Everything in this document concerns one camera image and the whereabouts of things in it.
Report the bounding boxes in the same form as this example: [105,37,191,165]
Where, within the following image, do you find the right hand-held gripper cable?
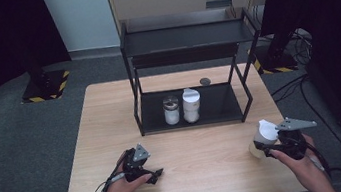
[304,134,341,192]

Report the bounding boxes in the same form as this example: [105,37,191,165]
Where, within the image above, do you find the black stand with striped base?
[247,24,305,77]
[13,39,75,105]

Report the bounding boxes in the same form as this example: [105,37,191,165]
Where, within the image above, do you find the glass jar with metal lid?
[161,94,183,127]

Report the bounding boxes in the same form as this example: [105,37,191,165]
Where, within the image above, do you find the person's right hand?
[267,131,330,192]

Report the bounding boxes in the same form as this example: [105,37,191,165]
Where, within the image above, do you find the round grey table grommet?
[198,76,212,88]

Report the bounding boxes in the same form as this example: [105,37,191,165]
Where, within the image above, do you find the left hand-held gripper cable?
[89,171,129,192]

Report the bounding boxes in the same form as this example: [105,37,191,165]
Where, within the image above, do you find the grey wall plate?
[205,0,234,10]

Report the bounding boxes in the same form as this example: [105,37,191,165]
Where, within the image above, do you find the bundle of black floor cables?
[284,26,318,72]

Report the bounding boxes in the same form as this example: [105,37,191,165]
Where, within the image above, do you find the black metal two-tier rack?
[116,3,274,139]

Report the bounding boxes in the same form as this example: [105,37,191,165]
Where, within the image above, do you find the long black floor cable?
[268,68,341,192]

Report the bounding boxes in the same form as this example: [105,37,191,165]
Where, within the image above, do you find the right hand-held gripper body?
[274,113,322,163]

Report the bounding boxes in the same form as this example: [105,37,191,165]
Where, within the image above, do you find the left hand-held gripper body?
[119,141,155,184]

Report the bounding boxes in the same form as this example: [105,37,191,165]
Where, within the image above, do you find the hand-held gripper cable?
[89,171,129,192]
[304,134,341,192]

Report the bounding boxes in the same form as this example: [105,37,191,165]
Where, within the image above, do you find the white-lid jar of white grains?
[179,86,204,125]

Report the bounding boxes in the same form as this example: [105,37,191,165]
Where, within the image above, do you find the person's left hand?
[94,148,156,192]

